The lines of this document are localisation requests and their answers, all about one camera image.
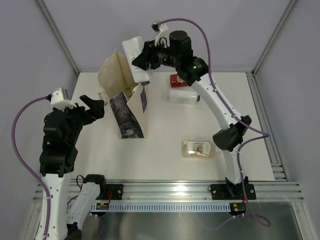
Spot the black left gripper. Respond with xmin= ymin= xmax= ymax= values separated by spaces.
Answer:
xmin=57 ymin=95 xmax=104 ymax=145

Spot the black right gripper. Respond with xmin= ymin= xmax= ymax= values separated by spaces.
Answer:
xmin=132 ymin=37 xmax=181 ymax=71

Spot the small white bottle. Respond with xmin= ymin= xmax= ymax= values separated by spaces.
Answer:
xmin=122 ymin=36 xmax=151 ymax=86

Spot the beige canvas tote bag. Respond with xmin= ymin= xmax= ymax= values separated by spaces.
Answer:
xmin=97 ymin=50 xmax=148 ymax=139

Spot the clear amber soap bottle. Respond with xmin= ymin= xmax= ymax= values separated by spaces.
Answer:
xmin=181 ymin=139 xmax=221 ymax=158

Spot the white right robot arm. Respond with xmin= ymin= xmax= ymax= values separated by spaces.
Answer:
xmin=131 ymin=30 xmax=252 ymax=199

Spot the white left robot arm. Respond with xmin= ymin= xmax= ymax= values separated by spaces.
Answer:
xmin=35 ymin=90 xmax=108 ymax=240

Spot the red dish soap bottle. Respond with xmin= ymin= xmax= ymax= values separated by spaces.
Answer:
xmin=169 ymin=74 xmax=188 ymax=88

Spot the white bottle black cap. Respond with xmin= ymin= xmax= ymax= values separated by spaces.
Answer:
xmin=168 ymin=89 xmax=201 ymax=105

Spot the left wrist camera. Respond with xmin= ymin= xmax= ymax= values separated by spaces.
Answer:
xmin=50 ymin=87 xmax=77 ymax=111

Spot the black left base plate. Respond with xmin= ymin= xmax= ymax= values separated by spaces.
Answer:
xmin=96 ymin=184 xmax=124 ymax=201

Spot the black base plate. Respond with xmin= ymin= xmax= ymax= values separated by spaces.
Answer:
xmin=208 ymin=183 xmax=257 ymax=200
xmin=96 ymin=184 xmax=124 ymax=201

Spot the left aluminium frame post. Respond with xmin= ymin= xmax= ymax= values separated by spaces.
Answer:
xmin=34 ymin=0 xmax=80 ymax=77

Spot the aluminium frame post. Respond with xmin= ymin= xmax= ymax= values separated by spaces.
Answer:
xmin=34 ymin=0 xmax=80 ymax=77
xmin=251 ymin=0 xmax=299 ymax=77

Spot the aluminium mounting rail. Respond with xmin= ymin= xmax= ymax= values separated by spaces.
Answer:
xmin=32 ymin=178 xmax=305 ymax=201

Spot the white slotted cable duct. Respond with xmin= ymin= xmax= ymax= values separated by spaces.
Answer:
xmin=90 ymin=202 xmax=231 ymax=213

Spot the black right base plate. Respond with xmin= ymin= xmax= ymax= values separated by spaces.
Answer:
xmin=208 ymin=183 xmax=257 ymax=200

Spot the right aluminium frame post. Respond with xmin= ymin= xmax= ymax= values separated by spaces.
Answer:
xmin=251 ymin=0 xmax=299 ymax=77

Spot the right side aluminium rail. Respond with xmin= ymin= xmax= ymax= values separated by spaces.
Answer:
xmin=245 ymin=72 xmax=290 ymax=182

